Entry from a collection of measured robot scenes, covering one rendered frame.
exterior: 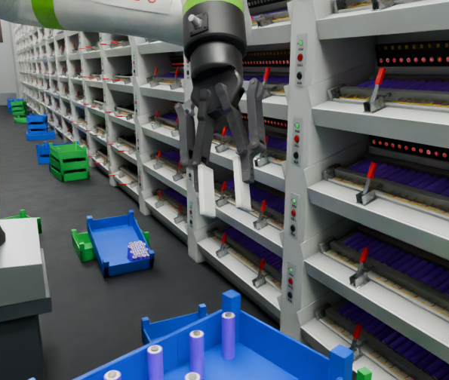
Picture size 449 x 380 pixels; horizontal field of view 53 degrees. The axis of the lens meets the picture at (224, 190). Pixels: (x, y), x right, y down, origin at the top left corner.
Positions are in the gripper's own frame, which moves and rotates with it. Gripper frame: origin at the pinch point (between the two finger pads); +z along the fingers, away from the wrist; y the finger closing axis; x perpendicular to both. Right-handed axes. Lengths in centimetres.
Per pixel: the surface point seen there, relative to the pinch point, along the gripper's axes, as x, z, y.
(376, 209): 47.2, -4.1, 10.8
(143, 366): -3.6, 21.5, -10.8
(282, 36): 48, -53, -6
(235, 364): 6.0, 22.3, -3.1
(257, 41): 54, -59, -15
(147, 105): 118, -92, -106
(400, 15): 29, -36, 23
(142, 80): 111, -103, -103
